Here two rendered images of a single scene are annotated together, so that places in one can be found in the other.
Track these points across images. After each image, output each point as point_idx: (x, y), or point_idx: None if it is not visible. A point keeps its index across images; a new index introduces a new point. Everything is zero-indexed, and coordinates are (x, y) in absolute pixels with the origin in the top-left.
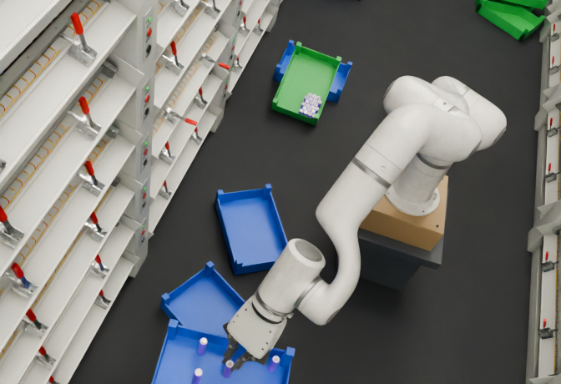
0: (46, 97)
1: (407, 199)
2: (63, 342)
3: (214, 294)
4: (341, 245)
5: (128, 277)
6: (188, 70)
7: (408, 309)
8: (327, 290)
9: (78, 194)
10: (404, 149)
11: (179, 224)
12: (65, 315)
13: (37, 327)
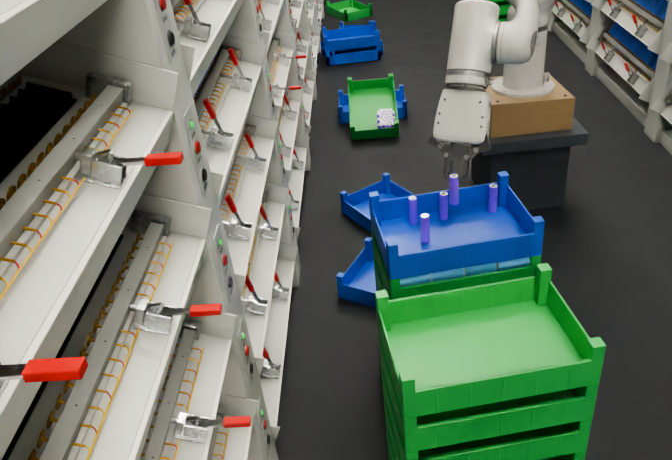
0: None
1: (525, 87)
2: (265, 292)
3: None
4: None
5: (292, 288)
6: (271, 63)
7: (580, 214)
8: (516, 17)
9: (231, 91)
10: None
11: (317, 236)
12: (255, 272)
13: (241, 224)
